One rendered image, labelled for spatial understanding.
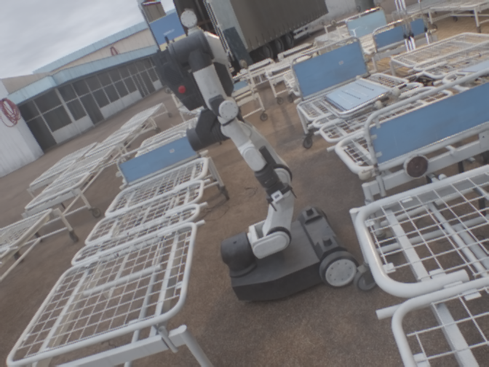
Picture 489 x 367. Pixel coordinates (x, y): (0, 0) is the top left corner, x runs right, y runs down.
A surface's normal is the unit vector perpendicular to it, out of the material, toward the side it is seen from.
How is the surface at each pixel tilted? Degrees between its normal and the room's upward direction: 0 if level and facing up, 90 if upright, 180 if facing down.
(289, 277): 90
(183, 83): 90
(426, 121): 90
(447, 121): 90
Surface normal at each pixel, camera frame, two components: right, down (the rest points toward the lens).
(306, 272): 0.11, 0.34
